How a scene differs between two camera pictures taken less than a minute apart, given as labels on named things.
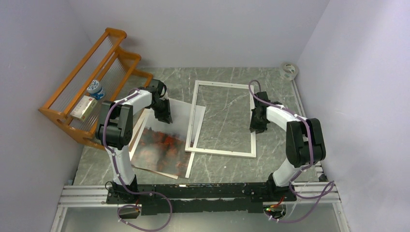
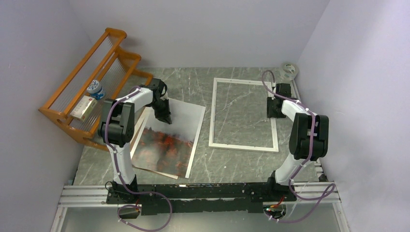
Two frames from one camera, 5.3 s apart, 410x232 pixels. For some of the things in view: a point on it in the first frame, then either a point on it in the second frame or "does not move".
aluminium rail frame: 327,192 does not move
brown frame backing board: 139,118 does not move
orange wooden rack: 107,74 does not move
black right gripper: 254,126 to 270,112
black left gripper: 165,116 does not move
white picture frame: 253,154 to 274,127
